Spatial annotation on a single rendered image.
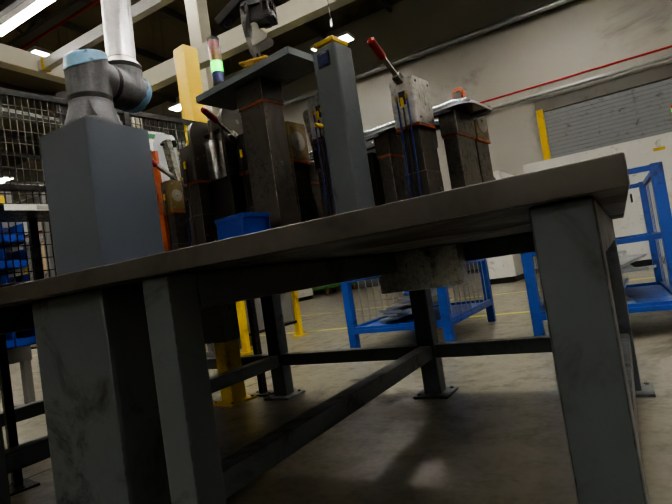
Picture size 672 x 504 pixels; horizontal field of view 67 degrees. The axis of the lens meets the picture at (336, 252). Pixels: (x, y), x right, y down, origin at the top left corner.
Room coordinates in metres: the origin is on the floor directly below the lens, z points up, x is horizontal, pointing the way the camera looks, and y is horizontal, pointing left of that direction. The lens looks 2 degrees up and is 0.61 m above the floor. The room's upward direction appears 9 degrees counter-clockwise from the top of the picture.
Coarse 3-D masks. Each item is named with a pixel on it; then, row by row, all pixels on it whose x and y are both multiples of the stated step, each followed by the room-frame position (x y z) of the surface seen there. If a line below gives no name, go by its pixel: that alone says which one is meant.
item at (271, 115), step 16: (256, 80) 1.30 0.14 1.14; (272, 80) 1.33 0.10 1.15; (240, 96) 1.34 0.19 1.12; (256, 96) 1.30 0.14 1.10; (272, 96) 1.32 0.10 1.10; (240, 112) 1.35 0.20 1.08; (256, 112) 1.31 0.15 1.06; (272, 112) 1.32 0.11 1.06; (256, 128) 1.32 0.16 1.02; (272, 128) 1.31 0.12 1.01; (256, 144) 1.32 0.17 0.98; (272, 144) 1.30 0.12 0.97; (256, 160) 1.33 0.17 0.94; (272, 160) 1.30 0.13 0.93; (288, 160) 1.34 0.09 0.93; (256, 176) 1.33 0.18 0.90; (272, 176) 1.30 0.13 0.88; (288, 176) 1.34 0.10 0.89; (256, 192) 1.34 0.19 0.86; (272, 192) 1.30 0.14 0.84; (288, 192) 1.33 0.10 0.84; (256, 208) 1.35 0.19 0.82; (272, 208) 1.31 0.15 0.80; (288, 208) 1.32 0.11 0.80; (272, 224) 1.31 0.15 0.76; (288, 224) 1.32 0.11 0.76
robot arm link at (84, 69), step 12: (72, 60) 1.34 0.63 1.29; (84, 60) 1.34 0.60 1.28; (96, 60) 1.36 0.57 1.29; (72, 72) 1.34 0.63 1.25; (84, 72) 1.34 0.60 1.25; (96, 72) 1.36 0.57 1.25; (108, 72) 1.39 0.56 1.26; (120, 72) 1.44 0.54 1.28; (72, 84) 1.34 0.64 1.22; (84, 84) 1.34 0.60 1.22; (96, 84) 1.35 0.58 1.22; (108, 84) 1.39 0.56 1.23; (120, 84) 1.43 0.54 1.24
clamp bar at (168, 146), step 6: (162, 144) 1.90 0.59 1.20; (168, 144) 1.90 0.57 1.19; (174, 144) 1.93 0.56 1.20; (168, 150) 1.91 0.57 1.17; (168, 156) 1.91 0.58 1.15; (174, 156) 1.92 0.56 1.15; (168, 162) 1.92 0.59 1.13; (174, 162) 1.92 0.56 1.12; (168, 168) 1.93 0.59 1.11; (174, 168) 1.91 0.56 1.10; (174, 174) 1.94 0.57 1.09; (180, 174) 1.93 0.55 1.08
